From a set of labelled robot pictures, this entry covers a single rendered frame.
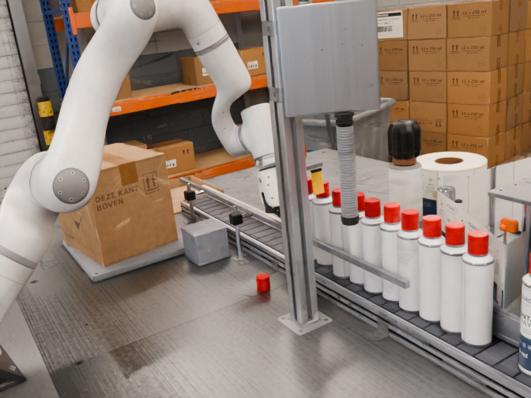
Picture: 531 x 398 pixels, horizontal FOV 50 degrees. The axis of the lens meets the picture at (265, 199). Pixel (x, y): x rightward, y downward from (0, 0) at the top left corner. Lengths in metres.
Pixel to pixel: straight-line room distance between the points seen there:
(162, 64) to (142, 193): 4.31
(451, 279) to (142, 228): 0.92
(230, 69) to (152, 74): 4.47
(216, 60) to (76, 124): 0.37
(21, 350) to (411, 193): 0.98
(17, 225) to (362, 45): 0.74
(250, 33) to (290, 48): 5.33
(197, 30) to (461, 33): 3.49
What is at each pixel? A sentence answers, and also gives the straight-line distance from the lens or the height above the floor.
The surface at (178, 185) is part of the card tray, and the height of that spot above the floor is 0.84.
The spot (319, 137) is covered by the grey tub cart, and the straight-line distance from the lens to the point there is 3.65.
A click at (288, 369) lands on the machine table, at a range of 1.11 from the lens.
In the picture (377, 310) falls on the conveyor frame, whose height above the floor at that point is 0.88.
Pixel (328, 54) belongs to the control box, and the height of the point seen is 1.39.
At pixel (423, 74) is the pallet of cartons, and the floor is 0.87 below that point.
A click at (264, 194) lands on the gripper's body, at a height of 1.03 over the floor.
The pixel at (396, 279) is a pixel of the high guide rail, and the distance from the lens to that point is 1.12.
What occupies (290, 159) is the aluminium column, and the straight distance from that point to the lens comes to 1.09.
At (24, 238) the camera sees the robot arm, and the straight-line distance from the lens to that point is 1.21.
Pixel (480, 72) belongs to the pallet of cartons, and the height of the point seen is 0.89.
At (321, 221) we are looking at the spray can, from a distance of 1.32.
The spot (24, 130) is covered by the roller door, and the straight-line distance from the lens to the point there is 5.35.
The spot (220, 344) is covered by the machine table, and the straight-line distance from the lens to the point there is 1.21.
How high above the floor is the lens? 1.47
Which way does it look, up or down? 18 degrees down
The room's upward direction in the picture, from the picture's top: 6 degrees counter-clockwise
